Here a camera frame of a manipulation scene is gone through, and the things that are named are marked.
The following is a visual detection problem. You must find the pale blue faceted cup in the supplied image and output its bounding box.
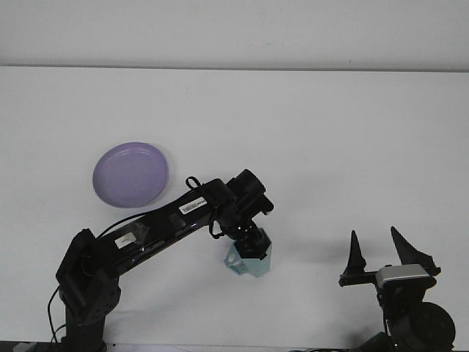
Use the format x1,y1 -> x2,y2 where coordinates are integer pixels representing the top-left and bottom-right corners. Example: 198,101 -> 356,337
223,227 -> 273,279

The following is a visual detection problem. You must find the pale purple round plate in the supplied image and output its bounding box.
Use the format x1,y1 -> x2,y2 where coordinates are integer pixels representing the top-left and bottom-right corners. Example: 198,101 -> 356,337
92,142 -> 170,210

